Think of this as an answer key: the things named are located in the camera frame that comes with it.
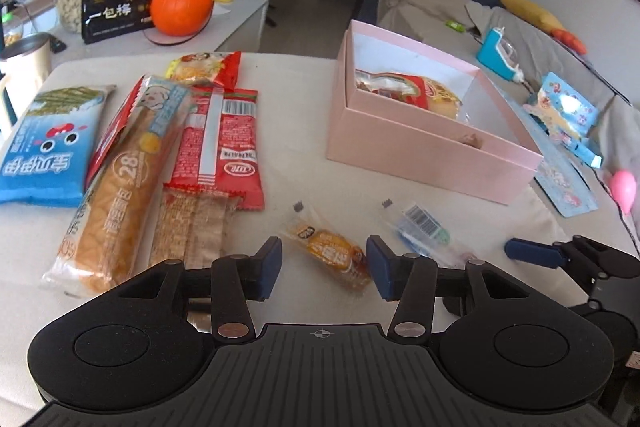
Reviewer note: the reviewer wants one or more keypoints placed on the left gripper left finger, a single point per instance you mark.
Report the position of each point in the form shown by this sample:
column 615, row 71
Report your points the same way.
column 217, row 297

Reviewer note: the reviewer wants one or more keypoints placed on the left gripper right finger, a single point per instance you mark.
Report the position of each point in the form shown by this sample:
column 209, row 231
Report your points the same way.
column 415, row 282

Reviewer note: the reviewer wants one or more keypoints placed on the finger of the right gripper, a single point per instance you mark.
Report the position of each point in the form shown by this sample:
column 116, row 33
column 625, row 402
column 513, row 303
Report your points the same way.
column 534, row 253

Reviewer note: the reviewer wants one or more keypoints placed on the clear blue snack sachet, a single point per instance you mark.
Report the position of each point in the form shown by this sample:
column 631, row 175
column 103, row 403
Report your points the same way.
column 425, row 235

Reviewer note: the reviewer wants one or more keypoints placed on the cracker biscuit packet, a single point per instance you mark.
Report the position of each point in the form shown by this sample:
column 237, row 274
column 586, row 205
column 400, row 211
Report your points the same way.
column 192, row 227

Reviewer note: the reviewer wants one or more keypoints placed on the small yellow snack sachet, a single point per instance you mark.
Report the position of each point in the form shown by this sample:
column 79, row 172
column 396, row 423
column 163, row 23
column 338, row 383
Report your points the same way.
column 339, row 256

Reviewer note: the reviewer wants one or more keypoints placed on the red wafer snack packet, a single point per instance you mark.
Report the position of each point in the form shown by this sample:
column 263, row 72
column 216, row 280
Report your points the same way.
column 218, row 148

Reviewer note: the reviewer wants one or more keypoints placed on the long bread loaf packet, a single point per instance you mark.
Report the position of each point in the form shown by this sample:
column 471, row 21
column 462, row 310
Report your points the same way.
column 100, row 246

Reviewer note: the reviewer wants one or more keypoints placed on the red roast duck snack packet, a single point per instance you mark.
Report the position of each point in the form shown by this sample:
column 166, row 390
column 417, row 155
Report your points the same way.
column 402, row 88

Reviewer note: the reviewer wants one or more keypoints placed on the blue seaweed snack bag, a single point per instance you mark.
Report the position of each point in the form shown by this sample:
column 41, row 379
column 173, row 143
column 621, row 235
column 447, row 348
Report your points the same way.
column 47, row 161

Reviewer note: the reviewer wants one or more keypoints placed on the small round bread packet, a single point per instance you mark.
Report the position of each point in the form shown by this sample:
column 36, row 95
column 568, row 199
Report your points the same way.
column 440, row 100

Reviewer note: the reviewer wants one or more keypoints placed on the red barcode snack bar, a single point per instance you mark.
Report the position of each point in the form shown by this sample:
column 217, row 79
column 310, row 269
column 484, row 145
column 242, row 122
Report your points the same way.
column 113, row 131

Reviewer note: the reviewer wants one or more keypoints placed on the blue cartoon puzzle board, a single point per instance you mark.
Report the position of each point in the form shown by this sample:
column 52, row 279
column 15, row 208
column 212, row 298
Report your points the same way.
column 556, row 175

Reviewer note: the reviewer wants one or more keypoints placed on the grey covered couch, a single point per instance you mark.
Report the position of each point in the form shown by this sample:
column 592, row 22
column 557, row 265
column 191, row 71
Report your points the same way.
column 456, row 26

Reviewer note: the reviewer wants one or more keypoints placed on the pink cardboard box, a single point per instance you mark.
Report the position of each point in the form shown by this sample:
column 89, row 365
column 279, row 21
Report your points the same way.
column 477, row 147

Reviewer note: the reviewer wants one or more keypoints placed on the blue toy on couch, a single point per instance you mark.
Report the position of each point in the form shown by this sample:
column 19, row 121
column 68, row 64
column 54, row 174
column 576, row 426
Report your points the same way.
column 498, row 55

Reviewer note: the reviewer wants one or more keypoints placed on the yellow cushion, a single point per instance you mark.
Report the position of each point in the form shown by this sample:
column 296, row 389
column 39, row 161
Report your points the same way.
column 533, row 14

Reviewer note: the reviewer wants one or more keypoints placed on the orange pumpkin bucket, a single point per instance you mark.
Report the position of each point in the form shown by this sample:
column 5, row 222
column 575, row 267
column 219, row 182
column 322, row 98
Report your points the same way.
column 180, row 18

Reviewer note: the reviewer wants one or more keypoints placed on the black plum gift box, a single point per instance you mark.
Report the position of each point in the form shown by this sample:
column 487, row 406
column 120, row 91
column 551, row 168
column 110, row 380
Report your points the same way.
column 106, row 19

